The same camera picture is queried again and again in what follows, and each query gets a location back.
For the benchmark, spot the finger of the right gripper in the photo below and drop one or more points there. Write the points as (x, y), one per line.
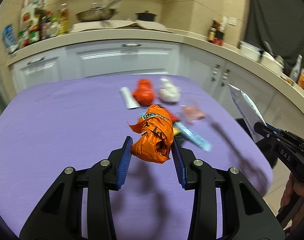
(265, 132)

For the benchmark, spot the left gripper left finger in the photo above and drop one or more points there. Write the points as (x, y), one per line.
(58, 213)

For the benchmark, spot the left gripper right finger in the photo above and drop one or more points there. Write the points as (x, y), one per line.
(245, 214)

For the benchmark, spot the orange snack wrapper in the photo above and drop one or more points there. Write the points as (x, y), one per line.
(156, 135)

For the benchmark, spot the white paper strip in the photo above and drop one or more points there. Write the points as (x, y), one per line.
(129, 100)

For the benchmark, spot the red plastic bag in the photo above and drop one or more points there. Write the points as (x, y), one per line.
(144, 93)

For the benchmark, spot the white kitchen cabinets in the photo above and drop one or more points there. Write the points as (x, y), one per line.
(278, 102)

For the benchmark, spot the right hand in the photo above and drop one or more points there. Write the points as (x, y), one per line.
(293, 186)

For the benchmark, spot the white spray cleaner bottle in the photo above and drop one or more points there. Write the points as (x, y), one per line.
(294, 74)

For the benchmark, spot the white rectangular container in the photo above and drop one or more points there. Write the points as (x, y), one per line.
(270, 63)
(249, 51)

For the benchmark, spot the light blue blister pack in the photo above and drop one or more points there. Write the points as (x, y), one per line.
(193, 137)

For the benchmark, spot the pink crumpled wrapper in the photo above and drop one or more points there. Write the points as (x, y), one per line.
(191, 112)

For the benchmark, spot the purple table cloth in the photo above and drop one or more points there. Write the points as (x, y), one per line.
(76, 123)

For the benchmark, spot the white crumpled plastic bag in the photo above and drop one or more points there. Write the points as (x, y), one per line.
(169, 92)

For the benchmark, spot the red black utensil holder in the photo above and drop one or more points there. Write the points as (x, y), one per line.
(218, 38)

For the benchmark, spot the dark sauce bottle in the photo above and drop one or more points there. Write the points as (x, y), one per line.
(212, 31)

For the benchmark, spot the black cooking pot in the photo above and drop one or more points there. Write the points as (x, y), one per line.
(146, 16)

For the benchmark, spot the blue white snack bag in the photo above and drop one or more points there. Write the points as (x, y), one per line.
(9, 39)

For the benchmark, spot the white spice rack with bottles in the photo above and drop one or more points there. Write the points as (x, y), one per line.
(36, 23)

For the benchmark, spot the beige stove cover cloth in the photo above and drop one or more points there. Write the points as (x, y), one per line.
(117, 24)

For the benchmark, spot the yellow cooking oil bottle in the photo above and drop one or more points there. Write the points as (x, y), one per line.
(63, 18)

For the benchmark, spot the steel wok pan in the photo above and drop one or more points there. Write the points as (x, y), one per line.
(98, 13)

